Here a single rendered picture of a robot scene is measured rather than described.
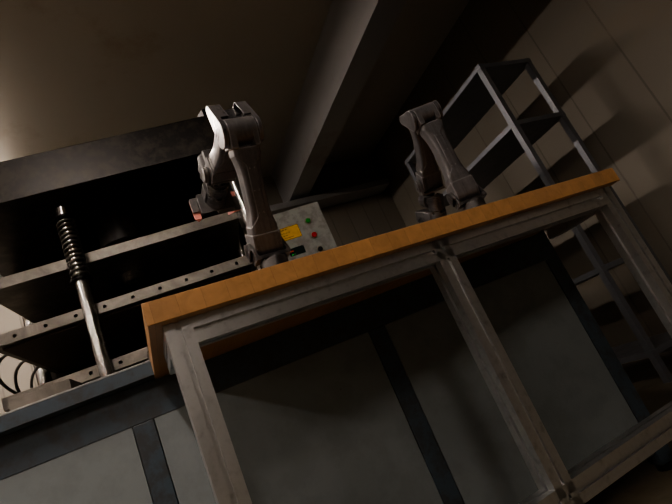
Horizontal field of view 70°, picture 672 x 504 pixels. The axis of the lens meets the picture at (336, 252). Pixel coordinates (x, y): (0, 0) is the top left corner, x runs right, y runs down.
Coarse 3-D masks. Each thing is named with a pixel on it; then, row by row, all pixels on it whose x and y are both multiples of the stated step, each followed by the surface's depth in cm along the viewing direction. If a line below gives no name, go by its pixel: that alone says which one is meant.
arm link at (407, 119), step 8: (408, 112) 141; (440, 112) 140; (400, 120) 150; (408, 120) 143; (416, 120) 139; (408, 128) 146; (416, 128) 141; (416, 136) 149; (416, 144) 152; (424, 144) 151; (416, 152) 155; (424, 152) 152; (416, 160) 158; (424, 160) 154; (432, 160) 155; (416, 168) 159; (424, 168) 155; (432, 168) 156; (416, 176) 161; (424, 176) 156; (432, 176) 157; (440, 176) 158; (424, 184) 158; (432, 184) 158; (440, 184) 160
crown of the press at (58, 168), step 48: (96, 144) 217; (144, 144) 222; (192, 144) 226; (0, 192) 202; (48, 192) 206; (96, 192) 220; (144, 192) 237; (192, 192) 255; (0, 240) 224; (48, 240) 241; (96, 240) 261
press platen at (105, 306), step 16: (192, 272) 214; (208, 272) 216; (224, 272) 217; (144, 288) 208; (160, 288) 212; (176, 288) 211; (96, 304) 202; (112, 304) 203; (128, 304) 205; (48, 320) 196; (64, 320) 198; (80, 320) 199; (0, 336) 191; (16, 336) 192; (32, 336) 194; (0, 352) 196; (48, 368) 242
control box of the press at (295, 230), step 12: (312, 204) 244; (276, 216) 238; (288, 216) 239; (300, 216) 241; (312, 216) 242; (288, 228) 237; (300, 228) 238; (312, 228) 239; (324, 228) 241; (288, 240) 235; (300, 240) 236; (312, 240) 237; (324, 240) 238; (300, 252) 234; (312, 252) 235
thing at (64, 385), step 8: (56, 384) 128; (64, 384) 128; (72, 384) 130; (80, 384) 137; (32, 392) 126; (40, 392) 127; (48, 392) 127; (56, 392) 127; (8, 400) 125; (16, 400) 125; (24, 400) 125; (32, 400) 126; (16, 408) 124
